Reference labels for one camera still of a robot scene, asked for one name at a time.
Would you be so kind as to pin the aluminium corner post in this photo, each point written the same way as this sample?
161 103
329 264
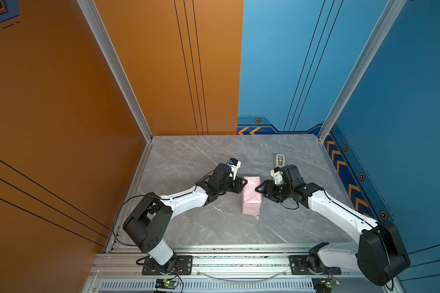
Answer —
371 47
96 24

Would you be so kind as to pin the left green circuit board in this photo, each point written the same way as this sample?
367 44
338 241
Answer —
166 285

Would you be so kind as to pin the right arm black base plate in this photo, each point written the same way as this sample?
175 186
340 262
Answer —
299 265

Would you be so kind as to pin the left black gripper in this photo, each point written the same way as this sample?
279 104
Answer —
238 184

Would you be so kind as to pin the aluminium front rail frame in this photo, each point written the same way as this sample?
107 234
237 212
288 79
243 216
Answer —
248 268

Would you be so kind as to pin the purple wrapping paper sheet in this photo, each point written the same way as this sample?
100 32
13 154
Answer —
252 200

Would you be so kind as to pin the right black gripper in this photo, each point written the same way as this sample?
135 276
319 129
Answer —
268 186

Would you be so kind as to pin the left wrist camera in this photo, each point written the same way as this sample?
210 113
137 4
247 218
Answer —
234 164

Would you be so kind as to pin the right green circuit board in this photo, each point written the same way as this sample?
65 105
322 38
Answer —
321 286

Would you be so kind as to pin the green circuit board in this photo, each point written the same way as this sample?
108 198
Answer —
166 285
321 286

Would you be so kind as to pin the right aluminium corner post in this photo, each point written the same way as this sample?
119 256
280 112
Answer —
371 47

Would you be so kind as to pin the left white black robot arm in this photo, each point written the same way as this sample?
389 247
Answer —
147 223

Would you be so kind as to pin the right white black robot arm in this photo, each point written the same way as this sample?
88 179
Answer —
378 251

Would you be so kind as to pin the left aluminium corner post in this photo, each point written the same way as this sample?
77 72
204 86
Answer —
96 24

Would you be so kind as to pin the white tape dispenser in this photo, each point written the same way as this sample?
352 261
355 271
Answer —
279 160

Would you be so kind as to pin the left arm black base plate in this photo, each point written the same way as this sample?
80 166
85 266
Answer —
177 265

